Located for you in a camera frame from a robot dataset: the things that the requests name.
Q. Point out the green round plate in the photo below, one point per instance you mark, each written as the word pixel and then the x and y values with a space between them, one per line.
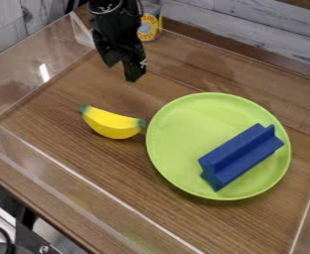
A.
pixel 189 127

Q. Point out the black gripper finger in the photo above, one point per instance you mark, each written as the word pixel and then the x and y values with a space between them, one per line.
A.
pixel 135 65
pixel 110 54

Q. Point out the blue T-shaped block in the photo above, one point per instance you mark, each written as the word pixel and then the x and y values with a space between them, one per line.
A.
pixel 241 153

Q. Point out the clear acrylic tray wall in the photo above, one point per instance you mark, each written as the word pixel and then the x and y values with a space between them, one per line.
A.
pixel 93 186

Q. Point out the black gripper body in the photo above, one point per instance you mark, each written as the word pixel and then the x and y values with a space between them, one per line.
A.
pixel 116 23

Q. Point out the yellow labelled tin can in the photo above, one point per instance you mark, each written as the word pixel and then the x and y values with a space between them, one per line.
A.
pixel 151 26

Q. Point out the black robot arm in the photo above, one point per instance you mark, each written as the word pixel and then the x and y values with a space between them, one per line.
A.
pixel 115 3

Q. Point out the yellow toy banana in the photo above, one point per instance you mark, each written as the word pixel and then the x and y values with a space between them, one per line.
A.
pixel 111 125

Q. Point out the black metal table bracket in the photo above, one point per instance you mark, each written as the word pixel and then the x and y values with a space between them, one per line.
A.
pixel 27 238

